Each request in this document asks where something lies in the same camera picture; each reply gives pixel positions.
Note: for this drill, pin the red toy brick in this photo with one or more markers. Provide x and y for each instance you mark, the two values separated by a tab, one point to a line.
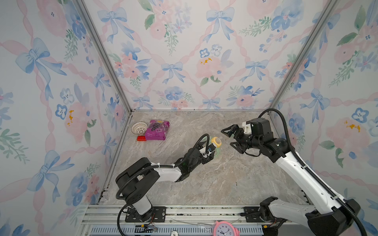
141	139

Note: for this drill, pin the aluminium corner post left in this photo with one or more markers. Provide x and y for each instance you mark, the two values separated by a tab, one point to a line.
88	22

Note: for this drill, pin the pink alarm clock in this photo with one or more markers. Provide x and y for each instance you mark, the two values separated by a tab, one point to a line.
224	228

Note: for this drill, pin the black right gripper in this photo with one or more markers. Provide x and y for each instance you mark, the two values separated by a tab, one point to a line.
240	131

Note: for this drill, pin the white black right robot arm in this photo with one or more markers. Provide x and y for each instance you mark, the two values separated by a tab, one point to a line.
328	214

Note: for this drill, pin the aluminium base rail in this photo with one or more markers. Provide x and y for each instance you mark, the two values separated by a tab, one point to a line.
176	220

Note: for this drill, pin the aluminium corner post right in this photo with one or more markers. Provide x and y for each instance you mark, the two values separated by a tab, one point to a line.
306	48

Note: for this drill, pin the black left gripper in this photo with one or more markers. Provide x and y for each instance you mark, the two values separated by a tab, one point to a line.
208	159

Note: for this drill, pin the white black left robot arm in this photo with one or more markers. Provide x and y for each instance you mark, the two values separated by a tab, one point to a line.
135	182

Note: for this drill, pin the aluminium corner post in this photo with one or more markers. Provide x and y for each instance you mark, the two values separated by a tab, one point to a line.
88	22
306	48

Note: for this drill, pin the yellow screw collar with straw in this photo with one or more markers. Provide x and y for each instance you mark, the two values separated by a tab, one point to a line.
216	141

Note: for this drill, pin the purple snack bag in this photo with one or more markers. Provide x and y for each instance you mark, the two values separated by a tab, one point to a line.
157	130

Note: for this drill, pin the white mesh basket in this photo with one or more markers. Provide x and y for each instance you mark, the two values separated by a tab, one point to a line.
139	128

